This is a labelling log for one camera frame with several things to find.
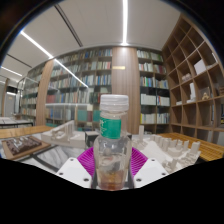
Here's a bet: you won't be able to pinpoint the tall bookshelf wall with books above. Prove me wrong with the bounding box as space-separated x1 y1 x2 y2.
19 46 172 130

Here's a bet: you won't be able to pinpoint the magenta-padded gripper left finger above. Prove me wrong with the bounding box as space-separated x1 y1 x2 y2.
54 146 99 190

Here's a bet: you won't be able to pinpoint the white ramp building model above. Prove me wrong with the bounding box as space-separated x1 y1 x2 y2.
40 120 89 148

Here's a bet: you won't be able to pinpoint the brown model on wooden board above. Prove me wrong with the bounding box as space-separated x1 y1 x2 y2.
1 134 52 161

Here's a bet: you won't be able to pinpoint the clear bottle with green label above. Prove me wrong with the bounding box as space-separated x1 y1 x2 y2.
92 94 133 191

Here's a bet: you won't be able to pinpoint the dark grey building model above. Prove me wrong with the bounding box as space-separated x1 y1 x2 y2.
84 130 101 148

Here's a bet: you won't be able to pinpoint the white city block model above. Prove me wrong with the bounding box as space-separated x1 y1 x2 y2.
131 124 202 175

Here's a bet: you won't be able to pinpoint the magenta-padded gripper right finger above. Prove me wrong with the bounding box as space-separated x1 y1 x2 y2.
126 146 170 190

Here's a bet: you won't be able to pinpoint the ceiling light strips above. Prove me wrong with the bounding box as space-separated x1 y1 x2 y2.
0 0 130 90

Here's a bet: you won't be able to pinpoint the wooden cubby shelf unit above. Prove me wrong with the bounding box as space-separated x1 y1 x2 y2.
161 13 224 143

